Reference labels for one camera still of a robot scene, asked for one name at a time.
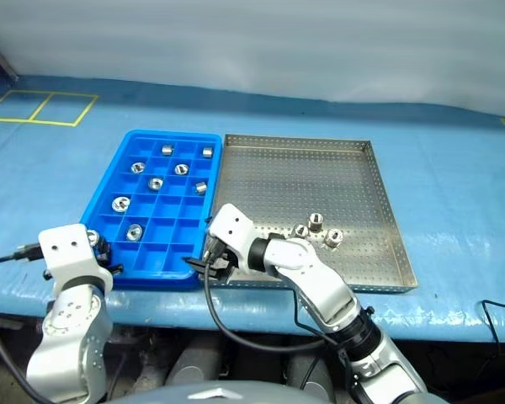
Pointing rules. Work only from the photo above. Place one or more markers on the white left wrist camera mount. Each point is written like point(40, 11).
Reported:
point(67, 252)

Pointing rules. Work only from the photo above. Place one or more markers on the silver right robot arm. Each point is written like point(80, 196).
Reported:
point(332, 303)

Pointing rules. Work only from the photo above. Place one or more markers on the blue compartment tray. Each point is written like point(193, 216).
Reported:
point(164, 256)

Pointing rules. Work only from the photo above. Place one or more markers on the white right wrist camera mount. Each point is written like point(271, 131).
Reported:
point(233, 229)

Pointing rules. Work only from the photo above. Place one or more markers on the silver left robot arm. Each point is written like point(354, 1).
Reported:
point(69, 336)

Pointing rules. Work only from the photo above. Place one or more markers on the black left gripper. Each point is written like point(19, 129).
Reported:
point(102, 248)

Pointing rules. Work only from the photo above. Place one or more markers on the grey robot torso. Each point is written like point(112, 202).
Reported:
point(227, 393)

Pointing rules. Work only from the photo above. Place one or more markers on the dark rounded shape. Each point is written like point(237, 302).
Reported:
point(193, 362)
point(309, 374)

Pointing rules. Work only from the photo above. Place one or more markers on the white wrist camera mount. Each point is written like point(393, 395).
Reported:
point(233, 229)
point(67, 252)

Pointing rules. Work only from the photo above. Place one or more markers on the dark metal bar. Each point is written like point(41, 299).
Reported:
point(0, 54)

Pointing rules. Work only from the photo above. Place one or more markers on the perforated steel tray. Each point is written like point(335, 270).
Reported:
point(294, 185)

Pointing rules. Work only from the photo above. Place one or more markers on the metal roller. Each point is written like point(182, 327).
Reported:
point(301, 230)
point(93, 236)
point(181, 169)
point(208, 152)
point(155, 183)
point(200, 187)
point(315, 221)
point(120, 203)
point(333, 238)
point(137, 167)
point(167, 149)
point(134, 232)

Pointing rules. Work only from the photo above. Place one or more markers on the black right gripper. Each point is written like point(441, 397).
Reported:
point(219, 258)

